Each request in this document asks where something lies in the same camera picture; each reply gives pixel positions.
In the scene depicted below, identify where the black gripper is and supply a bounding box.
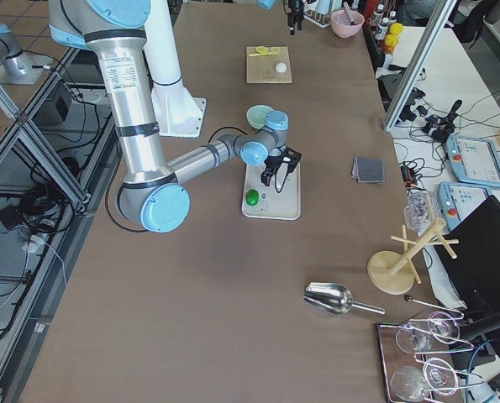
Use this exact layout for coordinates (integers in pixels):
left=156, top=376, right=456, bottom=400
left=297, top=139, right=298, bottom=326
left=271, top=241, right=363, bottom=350
left=261, top=146, right=302, bottom=194
left=283, top=0, right=304, bottom=35

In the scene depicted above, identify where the white steamed bun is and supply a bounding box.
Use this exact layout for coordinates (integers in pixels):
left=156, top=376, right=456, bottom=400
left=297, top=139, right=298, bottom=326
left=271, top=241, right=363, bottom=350
left=275, top=62, right=287, bottom=73

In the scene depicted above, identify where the pink bowl with ice cubes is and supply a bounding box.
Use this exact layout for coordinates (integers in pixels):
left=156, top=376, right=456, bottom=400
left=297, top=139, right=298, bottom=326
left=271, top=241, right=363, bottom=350
left=330, top=9, right=366, bottom=38

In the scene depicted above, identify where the light green bowl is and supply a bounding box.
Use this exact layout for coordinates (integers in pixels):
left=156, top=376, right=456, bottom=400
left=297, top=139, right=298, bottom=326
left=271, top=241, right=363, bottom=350
left=245, top=104, right=273, bottom=129

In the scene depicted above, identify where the green lime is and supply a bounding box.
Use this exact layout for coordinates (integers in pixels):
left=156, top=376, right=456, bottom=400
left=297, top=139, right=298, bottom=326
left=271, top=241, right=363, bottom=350
left=245, top=189, right=260, bottom=207

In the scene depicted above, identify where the cream rabbit tray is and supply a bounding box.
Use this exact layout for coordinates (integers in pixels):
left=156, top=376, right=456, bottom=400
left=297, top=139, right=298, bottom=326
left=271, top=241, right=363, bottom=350
left=241, top=164, right=301, bottom=220

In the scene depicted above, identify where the yellow plastic knife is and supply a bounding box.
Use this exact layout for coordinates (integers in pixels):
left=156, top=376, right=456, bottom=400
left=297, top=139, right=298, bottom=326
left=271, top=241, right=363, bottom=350
left=248, top=51, right=278, bottom=57

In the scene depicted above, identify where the bamboo cutting board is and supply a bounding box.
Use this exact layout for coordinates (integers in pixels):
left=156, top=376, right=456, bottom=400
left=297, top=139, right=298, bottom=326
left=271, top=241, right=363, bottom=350
left=246, top=45, right=292, bottom=84

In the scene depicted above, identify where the grey folded cloth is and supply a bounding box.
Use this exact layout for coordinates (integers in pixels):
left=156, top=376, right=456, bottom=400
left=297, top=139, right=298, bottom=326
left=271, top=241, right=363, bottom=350
left=351, top=156, right=385, bottom=184

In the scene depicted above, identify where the metal scoop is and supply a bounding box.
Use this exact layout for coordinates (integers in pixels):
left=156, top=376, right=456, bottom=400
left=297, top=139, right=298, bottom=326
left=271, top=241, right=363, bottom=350
left=303, top=282, right=386, bottom=315

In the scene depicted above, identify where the glass cup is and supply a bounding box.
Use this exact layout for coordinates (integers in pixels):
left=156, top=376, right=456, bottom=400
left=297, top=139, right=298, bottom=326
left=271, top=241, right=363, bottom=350
left=403, top=191, right=435, bottom=233

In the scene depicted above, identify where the wooden mug tree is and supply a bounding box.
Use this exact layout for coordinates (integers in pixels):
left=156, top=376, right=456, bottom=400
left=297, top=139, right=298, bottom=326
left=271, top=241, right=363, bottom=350
left=367, top=194, right=459, bottom=295

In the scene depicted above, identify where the teach pendant tablet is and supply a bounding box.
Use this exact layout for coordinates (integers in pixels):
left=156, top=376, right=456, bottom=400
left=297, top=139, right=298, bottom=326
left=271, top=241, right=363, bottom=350
left=437, top=181, right=492, bottom=230
left=445, top=135, right=500, bottom=188

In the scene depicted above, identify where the black monitor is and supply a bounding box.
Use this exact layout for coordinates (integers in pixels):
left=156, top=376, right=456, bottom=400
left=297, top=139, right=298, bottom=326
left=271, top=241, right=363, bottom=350
left=435, top=196, right=500, bottom=311

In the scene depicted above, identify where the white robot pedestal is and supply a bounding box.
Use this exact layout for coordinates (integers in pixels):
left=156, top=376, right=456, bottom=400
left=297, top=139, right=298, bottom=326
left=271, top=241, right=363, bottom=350
left=145, top=1, right=206, bottom=138

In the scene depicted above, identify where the aluminium frame post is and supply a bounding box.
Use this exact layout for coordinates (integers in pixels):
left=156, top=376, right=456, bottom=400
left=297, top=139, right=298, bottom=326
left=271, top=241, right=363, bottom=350
left=382, top=0, right=456, bottom=132

